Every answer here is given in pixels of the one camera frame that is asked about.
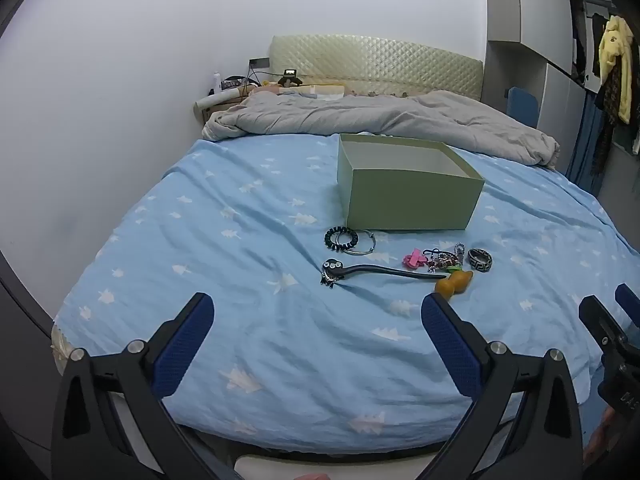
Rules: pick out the black patterned bangle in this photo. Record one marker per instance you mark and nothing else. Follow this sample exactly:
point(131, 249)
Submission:
point(472, 260)

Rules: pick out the pale green cardboard box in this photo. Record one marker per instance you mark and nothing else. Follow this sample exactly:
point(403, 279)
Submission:
point(400, 200)

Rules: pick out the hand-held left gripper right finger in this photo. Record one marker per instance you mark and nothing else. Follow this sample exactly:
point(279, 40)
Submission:
point(450, 345)

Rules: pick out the white cardboard tube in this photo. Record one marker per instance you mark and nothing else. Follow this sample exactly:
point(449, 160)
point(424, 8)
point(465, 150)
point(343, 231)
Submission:
point(220, 97)

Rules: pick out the blue hanging cloth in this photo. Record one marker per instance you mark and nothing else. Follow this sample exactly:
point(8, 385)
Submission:
point(590, 140)

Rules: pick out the black headband with charm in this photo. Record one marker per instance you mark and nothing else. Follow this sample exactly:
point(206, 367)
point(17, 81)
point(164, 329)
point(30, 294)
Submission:
point(380, 271)

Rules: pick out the white wardrobe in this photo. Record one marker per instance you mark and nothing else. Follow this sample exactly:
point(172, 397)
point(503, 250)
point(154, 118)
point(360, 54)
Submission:
point(545, 20)

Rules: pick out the pink pillow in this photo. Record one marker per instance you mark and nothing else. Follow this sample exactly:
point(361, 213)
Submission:
point(300, 91)

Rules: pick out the silver bangle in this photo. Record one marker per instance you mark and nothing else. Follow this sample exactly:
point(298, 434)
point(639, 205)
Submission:
point(373, 242)

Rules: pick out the orange hair clip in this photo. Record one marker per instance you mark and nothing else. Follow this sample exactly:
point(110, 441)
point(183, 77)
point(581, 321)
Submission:
point(452, 282)

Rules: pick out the cream quilted headboard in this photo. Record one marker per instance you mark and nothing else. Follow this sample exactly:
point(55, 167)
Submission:
point(375, 65)

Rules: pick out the light blue printed bed sheet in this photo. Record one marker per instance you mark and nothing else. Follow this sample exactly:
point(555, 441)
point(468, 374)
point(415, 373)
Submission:
point(200, 220)

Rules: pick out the wall outlet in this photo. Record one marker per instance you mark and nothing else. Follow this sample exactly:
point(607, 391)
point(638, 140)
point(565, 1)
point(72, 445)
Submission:
point(258, 63)

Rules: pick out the pink hair clip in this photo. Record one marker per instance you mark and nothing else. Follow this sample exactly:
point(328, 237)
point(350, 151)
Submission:
point(412, 259)

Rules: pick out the person's right hand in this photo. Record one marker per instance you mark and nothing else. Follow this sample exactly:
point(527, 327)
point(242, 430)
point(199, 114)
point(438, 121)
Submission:
point(602, 435)

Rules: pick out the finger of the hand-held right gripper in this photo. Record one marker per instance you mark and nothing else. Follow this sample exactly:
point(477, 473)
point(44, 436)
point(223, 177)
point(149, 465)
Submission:
point(602, 320)
point(629, 297)

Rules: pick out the phone on black stand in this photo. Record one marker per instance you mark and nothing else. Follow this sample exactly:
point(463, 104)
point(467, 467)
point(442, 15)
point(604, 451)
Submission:
point(290, 77)

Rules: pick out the blue chair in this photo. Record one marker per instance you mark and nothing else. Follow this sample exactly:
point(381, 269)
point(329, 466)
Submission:
point(522, 107)

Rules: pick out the grey blanket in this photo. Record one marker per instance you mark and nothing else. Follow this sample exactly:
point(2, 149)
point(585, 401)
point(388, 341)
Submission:
point(350, 115)

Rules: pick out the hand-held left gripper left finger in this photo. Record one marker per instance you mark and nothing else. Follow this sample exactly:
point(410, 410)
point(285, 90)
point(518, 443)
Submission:
point(180, 350)

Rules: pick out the yellow garment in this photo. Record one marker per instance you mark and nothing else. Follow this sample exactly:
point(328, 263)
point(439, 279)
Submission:
point(612, 50)

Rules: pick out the white bottle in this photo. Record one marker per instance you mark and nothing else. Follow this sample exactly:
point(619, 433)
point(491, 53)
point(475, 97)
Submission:
point(216, 82)

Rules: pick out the brown nightstand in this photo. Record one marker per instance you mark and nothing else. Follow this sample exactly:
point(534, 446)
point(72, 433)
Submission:
point(217, 111)

